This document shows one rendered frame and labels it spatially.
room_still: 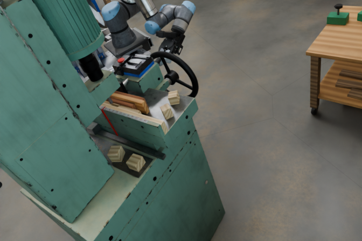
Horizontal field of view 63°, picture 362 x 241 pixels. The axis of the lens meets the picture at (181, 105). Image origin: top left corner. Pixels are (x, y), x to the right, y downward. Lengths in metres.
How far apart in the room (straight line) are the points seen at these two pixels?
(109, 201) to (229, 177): 1.04
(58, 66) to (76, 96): 0.11
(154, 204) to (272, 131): 1.20
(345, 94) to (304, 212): 0.79
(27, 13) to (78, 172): 0.48
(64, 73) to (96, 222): 0.47
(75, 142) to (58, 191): 0.15
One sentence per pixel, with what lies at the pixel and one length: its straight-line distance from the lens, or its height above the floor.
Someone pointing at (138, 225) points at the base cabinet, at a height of 0.65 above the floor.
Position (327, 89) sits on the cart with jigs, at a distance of 2.16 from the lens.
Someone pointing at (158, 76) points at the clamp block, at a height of 0.91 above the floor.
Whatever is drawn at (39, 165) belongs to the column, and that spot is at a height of 1.05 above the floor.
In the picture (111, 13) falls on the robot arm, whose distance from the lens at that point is 1.75.
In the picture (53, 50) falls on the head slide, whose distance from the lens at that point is 0.91.
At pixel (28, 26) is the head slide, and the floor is 1.36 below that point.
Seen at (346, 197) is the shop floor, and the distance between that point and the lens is 1.86.
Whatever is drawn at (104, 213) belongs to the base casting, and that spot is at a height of 0.80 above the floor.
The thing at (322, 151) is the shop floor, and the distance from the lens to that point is 2.02.
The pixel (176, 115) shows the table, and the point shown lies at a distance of 1.04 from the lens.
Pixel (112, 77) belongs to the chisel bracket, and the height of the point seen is 1.05.
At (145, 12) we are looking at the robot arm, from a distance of 1.53.
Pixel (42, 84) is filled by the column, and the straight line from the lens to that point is 0.85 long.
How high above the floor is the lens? 1.58
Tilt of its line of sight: 39 degrees down
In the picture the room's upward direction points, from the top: 20 degrees counter-clockwise
